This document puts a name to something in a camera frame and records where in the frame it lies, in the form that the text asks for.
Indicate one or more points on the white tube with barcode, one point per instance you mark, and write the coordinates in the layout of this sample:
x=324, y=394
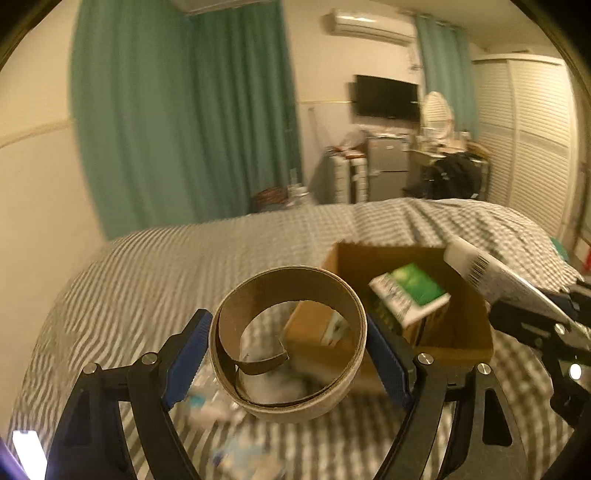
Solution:
x=496, y=272

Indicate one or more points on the oval white mirror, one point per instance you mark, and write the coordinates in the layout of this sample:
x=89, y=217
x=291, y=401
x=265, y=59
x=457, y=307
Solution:
x=437, y=113

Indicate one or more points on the black bag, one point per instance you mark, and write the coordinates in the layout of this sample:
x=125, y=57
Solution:
x=455, y=177

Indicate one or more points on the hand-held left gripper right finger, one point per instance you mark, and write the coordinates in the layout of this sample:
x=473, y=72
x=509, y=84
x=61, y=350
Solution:
x=388, y=364

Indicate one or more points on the wide green curtain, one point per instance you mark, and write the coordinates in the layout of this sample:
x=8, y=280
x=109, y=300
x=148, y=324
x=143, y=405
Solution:
x=184, y=115

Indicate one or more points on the glowing white device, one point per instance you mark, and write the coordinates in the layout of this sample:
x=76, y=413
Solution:
x=30, y=454

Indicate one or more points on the white louvered wardrobe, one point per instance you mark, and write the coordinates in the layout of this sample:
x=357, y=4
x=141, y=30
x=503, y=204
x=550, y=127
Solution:
x=526, y=138

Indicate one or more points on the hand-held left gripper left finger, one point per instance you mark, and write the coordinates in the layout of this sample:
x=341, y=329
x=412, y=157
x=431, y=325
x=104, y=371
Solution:
x=188, y=357

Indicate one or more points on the narrow green curtain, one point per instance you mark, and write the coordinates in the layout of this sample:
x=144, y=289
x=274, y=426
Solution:
x=445, y=69

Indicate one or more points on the white wall air conditioner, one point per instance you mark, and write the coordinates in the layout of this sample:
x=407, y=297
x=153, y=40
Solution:
x=369, y=25

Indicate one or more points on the clear plastic packets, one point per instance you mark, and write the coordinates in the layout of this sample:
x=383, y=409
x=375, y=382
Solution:
x=217, y=410

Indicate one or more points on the grey checked blanket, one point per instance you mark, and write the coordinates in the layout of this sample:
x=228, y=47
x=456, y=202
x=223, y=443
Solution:
x=184, y=263

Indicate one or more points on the brown woven basket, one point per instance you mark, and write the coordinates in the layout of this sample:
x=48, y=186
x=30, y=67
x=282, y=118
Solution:
x=272, y=198

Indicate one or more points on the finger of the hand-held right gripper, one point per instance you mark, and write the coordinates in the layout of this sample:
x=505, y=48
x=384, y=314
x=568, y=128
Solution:
x=524, y=323
x=572, y=302

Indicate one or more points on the brown paper tape roll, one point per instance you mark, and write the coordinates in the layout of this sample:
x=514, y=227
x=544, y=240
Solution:
x=240, y=332

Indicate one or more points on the brown cardboard box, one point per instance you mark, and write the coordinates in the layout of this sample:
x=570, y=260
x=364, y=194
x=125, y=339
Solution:
x=457, y=344

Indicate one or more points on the black wall television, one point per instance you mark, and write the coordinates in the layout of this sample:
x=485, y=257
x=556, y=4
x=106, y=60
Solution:
x=385, y=98

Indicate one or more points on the grey mini fridge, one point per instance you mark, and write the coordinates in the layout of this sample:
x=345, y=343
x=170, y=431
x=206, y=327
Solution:
x=388, y=168

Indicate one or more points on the white drawer unit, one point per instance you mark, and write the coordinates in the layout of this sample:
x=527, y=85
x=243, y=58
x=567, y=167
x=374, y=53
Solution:
x=344, y=177

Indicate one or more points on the green and white carton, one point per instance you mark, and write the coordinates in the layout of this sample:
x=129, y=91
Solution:
x=413, y=288

